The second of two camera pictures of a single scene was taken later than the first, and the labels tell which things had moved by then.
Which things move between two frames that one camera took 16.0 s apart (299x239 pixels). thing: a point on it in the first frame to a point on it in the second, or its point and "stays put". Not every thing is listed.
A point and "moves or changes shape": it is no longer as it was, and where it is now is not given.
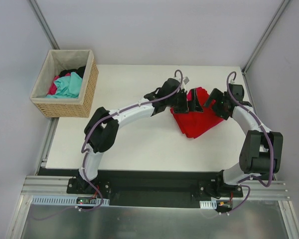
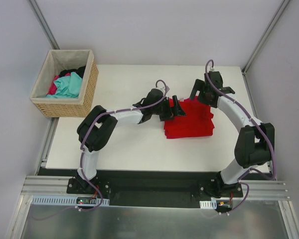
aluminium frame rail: [275, 190] stays put
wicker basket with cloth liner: [66, 86] stays put
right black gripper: [216, 100] to [215, 81]
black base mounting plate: [132, 188] stays put
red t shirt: [194, 124] moves or changes shape
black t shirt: [80, 71] stays put
